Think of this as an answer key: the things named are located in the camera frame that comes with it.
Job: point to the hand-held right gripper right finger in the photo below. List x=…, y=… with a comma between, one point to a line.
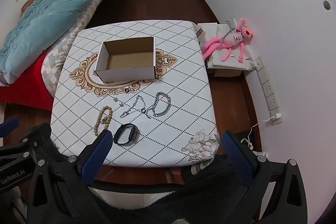
x=236, y=157

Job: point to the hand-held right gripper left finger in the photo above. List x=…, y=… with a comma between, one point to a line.
x=95, y=157

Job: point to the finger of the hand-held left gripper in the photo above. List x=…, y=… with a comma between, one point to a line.
x=9, y=126

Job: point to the black smart band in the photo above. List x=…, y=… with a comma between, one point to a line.
x=134, y=134

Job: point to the cardboard box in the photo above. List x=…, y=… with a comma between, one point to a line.
x=126, y=70

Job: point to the red bed sheet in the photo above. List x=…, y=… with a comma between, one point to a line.
x=23, y=92

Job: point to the dark fuzzy clothing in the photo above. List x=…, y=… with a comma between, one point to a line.
x=199, y=197

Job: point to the white power strip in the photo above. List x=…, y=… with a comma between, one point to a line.
x=267, y=87

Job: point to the white printed tablecloth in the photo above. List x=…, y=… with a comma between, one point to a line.
x=178, y=98

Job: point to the teal blanket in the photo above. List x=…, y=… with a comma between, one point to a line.
x=52, y=16

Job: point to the pink plush toy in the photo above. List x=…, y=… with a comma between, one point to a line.
x=233, y=39

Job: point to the brown plush toy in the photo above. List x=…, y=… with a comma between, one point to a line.
x=27, y=3

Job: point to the white cloth covered box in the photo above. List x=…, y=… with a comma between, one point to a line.
x=210, y=32

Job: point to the round wall hole cover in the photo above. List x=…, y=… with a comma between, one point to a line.
x=326, y=5

